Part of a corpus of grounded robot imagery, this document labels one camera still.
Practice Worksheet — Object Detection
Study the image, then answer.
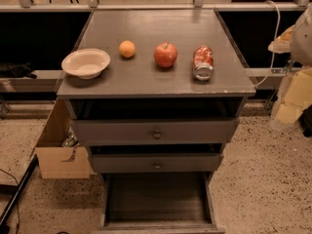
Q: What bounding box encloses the white bowl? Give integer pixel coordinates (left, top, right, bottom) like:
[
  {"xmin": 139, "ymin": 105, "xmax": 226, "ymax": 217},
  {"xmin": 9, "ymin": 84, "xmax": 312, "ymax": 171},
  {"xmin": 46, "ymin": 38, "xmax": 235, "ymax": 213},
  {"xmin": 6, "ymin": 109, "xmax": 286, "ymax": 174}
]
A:
[{"xmin": 61, "ymin": 49, "xmax": 110, "ymax": 79}]

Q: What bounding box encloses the red apple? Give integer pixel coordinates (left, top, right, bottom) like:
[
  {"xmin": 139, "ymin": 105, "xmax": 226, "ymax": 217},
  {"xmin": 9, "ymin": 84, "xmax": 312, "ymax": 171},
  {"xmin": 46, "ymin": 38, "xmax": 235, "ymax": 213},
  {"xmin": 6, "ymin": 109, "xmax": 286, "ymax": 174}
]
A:
[{"xmin": 154, "ymin": 42, "xmax": 177, "ymax": 68}]

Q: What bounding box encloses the cardboard box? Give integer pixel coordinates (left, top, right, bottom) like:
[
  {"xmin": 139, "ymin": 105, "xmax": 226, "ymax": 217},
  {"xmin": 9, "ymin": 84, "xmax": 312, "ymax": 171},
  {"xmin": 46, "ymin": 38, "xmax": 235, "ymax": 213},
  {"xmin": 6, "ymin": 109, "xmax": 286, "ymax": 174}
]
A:
[{"xmin": 34, "ymin": 99, "xmax": 94, "ymax": 179}]

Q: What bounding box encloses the grey drawer cabinet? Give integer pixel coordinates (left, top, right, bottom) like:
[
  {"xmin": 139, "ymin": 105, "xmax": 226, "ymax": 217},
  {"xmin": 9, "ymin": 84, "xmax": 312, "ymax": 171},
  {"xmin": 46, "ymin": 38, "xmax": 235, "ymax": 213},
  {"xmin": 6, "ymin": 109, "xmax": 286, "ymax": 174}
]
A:
[{"xmin": 56, "ymin": 9, "xmax": 257, "ymax": 234}]

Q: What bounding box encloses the white cable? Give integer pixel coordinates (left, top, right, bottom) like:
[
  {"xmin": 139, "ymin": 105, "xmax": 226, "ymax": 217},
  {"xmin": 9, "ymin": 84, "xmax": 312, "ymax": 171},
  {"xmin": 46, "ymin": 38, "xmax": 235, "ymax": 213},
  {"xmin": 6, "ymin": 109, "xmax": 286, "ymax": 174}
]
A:
[{"xmin": 253, "ymin": 0, "xmax": 282, "ymax": 90}]

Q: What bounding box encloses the middle grey drawer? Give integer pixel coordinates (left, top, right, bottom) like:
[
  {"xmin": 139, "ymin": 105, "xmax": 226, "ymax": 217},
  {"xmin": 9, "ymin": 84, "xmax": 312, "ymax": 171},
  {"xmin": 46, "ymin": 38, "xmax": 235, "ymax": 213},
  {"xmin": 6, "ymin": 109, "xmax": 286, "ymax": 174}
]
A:
[{"xmin": 89, "ymin": 153, "xmax": 223, "ymax": 174}]

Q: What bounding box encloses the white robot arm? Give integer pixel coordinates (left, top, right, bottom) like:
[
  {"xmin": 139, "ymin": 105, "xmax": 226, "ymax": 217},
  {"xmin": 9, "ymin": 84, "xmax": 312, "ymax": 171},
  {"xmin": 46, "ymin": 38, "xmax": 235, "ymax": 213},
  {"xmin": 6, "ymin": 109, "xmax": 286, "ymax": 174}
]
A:
[{"xmin": 268, "ymin": 7, "xmax": 312, "ymax": 131}]

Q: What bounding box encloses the black pole on floor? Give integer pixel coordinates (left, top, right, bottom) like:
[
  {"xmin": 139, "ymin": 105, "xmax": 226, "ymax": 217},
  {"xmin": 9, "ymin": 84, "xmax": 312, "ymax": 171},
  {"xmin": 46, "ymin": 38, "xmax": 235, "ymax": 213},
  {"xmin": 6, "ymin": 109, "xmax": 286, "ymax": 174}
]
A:
[{"xmin": 0, "ymin": 156, "xmax": 38, "ymax": 234}]

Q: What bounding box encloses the top grey drawer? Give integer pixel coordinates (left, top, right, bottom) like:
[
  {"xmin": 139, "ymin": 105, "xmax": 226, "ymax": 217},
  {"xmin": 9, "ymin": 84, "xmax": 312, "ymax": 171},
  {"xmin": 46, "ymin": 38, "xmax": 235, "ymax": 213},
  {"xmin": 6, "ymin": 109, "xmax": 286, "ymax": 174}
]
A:
[{"xmin": 72, "ymin": 118, "xmax": 239, "ymax": 146}]

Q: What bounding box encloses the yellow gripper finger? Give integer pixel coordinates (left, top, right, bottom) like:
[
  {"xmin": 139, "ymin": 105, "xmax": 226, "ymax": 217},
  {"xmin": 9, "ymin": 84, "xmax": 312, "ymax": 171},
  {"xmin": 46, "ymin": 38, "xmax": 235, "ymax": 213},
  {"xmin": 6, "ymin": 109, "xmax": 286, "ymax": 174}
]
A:
[
  {"xmin": 268, "ymin": 25, "xmax": 294, "ymax": 54},
  {"xmin": 270, "ymin": 66, "xmax": 312, "ymax": 131}
]

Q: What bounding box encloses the orange fruit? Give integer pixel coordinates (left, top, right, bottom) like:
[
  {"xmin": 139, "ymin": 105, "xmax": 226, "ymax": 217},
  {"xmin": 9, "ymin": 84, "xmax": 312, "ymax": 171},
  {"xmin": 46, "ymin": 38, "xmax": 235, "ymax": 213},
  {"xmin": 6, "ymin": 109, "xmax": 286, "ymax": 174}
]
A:
[{"xmin": 119, "ymin": 40, "xmax": 136, "ymax": 58}]

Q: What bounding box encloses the red coke can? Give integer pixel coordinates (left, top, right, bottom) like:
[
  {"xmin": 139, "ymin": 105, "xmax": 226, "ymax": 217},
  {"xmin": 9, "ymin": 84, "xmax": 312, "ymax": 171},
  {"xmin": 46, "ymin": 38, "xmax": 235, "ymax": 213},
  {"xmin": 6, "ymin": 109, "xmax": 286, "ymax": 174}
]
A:
[{"xmin": 193, "ymin": 46, "xmax": 215, "ymax": 81}]

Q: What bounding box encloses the open bottom grey drawer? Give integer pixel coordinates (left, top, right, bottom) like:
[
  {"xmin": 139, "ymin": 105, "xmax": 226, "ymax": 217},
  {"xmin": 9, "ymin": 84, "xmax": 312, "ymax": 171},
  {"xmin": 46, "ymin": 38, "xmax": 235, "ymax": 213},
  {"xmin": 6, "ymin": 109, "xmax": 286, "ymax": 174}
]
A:
[{"xmin": 91, "ymin": 172, "xmax": 225, "ymax": 234}]

